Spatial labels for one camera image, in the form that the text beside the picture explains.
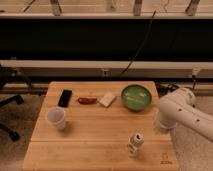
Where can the white plastic cup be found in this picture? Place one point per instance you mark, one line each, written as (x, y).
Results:
(56, 117)

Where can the black phone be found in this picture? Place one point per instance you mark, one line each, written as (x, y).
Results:
(65, 98)

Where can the black office chair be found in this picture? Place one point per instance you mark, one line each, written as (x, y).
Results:
(14, 135)

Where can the wall power outlet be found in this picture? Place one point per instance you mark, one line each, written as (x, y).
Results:
(105, 72)

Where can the red sausage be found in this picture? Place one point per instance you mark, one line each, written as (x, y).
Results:
(85, 100)

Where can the white sponge block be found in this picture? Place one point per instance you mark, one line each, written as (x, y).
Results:
(107, 99)

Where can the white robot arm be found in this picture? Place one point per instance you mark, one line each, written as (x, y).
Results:
(177, 107)

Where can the green bowl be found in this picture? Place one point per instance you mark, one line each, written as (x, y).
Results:
(136, 97)

